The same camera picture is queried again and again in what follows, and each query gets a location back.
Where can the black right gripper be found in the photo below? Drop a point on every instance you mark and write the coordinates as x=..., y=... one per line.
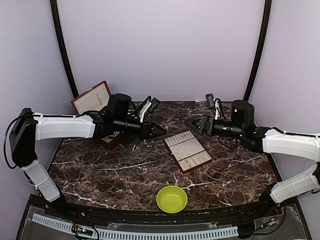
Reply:
x=207, y=123

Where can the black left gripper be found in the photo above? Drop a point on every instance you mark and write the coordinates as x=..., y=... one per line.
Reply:
x=146, y=131

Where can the brown ring earring tray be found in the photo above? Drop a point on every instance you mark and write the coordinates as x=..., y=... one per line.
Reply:
x=187, y=152

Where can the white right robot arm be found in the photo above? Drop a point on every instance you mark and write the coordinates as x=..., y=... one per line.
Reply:
x=259, y=139

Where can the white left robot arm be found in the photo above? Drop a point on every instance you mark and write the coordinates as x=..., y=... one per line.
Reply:
x=29, y=127

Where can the green bowl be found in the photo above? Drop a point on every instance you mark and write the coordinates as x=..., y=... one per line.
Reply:
x=171, y=199

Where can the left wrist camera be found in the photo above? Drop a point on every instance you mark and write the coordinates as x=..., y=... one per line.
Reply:
x=148, y=106

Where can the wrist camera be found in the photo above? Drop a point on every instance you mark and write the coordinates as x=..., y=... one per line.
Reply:
x=148, y=106
x=215, y=105

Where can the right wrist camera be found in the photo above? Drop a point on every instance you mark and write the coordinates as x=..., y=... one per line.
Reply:
x=215, y=105

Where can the black right frame post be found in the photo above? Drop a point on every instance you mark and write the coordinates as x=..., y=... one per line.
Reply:
x=259, y=49

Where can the black frame post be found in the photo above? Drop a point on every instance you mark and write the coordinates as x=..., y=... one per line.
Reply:
x=62, y=47
x=259, y=49

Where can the black left frame post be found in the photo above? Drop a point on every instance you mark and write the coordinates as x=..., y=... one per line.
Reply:
x=62, y=47

